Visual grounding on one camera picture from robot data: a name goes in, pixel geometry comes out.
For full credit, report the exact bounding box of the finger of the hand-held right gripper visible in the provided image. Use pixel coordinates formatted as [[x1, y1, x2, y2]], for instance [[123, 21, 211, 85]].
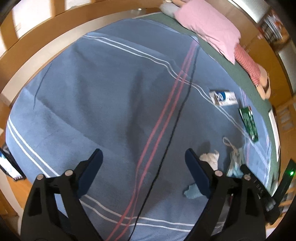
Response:
[[240, 164, 274, 204]]

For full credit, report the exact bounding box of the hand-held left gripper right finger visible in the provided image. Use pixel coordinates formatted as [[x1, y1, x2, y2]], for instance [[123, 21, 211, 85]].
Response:
[[184, 148, 267, 241]]

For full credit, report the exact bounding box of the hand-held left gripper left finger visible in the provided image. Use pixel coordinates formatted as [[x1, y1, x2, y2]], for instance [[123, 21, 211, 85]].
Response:
[[20, 149, 104, 241]]

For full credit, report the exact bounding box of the white tissue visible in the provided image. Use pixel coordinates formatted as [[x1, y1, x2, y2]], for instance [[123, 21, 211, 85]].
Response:
[[199, 150, 220, 168]]

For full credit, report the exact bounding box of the small blue scrap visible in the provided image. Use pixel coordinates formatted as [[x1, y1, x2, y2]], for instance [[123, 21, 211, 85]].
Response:
[[184, 184, 201, 200]]

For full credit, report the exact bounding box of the blue face mask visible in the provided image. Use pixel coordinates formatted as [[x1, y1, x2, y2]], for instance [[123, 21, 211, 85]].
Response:
[[222, 137, 246, 178]]

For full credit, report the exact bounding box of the dark green dotted packet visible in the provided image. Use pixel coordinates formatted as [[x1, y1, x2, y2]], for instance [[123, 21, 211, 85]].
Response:
[[239, 106, 259, 142]]

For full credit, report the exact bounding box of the white and blue box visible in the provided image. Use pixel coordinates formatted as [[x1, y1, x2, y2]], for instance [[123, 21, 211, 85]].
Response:
[[209, 90, 238, 106]]

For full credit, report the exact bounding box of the blue plaid blanket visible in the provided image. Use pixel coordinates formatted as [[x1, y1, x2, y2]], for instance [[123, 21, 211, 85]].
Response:
[[5, 19, 280, 241]]

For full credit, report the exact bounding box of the smartphone with lit screen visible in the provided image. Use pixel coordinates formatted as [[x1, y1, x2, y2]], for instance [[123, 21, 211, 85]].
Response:
[[0, 146, 26, 181]]

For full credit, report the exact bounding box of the green patterned bed mat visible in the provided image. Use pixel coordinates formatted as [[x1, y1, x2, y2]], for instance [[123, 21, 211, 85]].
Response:
[[136, 11, 281, 160]]

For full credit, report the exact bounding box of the striped plush doll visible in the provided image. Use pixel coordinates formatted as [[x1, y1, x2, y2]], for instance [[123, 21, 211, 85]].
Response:
[[234, 43, 271, 100]]

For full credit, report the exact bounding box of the frosted glass panel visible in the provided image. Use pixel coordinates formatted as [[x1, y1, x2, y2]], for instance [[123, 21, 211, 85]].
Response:
[[277, 39, 296, 93], [231, 0, 272, 24]]

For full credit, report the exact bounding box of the pink pillow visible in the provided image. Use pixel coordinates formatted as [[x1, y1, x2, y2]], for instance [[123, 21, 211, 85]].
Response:
[[173, 0, 241, 65]]

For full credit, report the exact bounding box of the shelf of books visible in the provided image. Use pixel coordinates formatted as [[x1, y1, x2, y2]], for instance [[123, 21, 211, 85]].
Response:
[[260, 10, 286, 43]]

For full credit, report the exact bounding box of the grey cloth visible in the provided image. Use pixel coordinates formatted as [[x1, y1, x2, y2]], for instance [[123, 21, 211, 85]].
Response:
[[161, 2, 179, 17]]

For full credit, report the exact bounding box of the black cable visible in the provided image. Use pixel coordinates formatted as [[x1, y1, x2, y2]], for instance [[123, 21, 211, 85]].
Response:
[[125, 39, 200, 241]]

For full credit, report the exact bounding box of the wooden wall cabinet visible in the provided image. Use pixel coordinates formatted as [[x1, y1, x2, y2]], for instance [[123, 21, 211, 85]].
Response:
[[240, 23, 296, 112]]

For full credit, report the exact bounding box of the wooden bunk bed frame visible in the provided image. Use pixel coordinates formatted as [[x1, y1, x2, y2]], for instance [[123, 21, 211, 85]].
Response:
[[0, 0, 296, 232]]

